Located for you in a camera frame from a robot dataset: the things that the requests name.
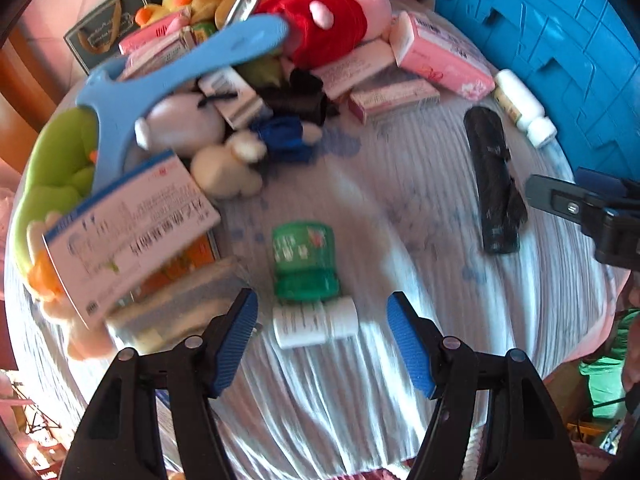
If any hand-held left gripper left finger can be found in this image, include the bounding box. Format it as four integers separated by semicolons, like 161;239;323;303
59;287;260;480

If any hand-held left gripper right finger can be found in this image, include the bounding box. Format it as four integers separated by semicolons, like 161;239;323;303
386;291;583;480

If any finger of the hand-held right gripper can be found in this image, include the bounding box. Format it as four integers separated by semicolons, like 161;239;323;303
574;167;630;200
525;174;608;228

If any white pill bottle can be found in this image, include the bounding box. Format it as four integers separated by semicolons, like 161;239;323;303
272;297;360;350

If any blue plastic crate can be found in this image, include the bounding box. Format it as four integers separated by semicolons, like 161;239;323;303
416;0;640;196

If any black folded umbrella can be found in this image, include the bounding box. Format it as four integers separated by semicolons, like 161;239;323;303
463;107;529;255

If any white bottle yellow label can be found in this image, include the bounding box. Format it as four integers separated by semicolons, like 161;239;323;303
493;68;559;149

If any green plastic bottle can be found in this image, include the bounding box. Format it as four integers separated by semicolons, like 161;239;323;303
271;220;344;304

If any white blue medicine box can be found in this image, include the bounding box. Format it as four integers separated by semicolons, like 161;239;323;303
41;148;222;332

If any green cloth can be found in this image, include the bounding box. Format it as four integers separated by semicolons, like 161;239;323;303
579;354;627;419

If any pink pack white label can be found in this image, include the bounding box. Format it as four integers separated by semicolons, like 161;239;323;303
389;11;497;101

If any slim pink carton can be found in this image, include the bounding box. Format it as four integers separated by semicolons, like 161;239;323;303
347;78;442;124

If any white plush dog blue shirt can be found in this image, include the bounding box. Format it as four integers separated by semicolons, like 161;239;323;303
134;92;324;197

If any pale pink carton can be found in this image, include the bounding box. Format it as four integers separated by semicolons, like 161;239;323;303
311;39;399;102

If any lime green plush toy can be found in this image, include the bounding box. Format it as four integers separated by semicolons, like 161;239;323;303
11;107;102;311

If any small white medicine box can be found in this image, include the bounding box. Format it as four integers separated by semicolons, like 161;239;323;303
198;67;274;129

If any black cloth bundle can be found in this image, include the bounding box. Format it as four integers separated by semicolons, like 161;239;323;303
259;67;329;124

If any slim white medicine box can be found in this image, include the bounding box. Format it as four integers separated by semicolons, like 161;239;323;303
121;35;197;80

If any pink pig plush red dress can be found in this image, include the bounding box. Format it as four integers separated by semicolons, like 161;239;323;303
254;0;394;69

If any small green box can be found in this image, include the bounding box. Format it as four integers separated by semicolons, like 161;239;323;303
190;20;218;45

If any pink tissue packet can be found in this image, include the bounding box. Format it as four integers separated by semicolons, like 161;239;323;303
118;12;192;56

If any silver foil pack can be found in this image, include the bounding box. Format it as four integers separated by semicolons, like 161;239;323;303
220;0;261;29

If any dark gift bag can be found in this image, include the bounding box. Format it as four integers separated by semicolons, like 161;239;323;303
63;0;168;74

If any yellow duck plush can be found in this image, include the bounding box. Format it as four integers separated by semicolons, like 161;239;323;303
134;4;166;29

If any blue plastic long-handled tool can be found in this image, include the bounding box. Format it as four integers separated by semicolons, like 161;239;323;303
75;13;291;197

